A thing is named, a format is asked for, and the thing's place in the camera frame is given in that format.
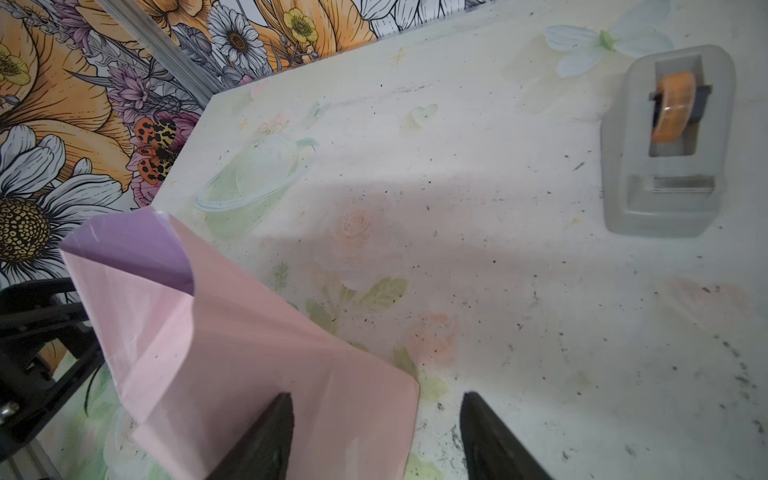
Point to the orange adhesive tape roll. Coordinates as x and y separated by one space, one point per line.
675 96

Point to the purple wrapping paper sheet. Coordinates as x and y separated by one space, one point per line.
197 349

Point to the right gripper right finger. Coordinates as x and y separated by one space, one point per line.
491 450

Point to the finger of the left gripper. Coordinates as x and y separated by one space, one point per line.
32 316

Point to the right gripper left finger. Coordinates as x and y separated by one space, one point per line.
263 451

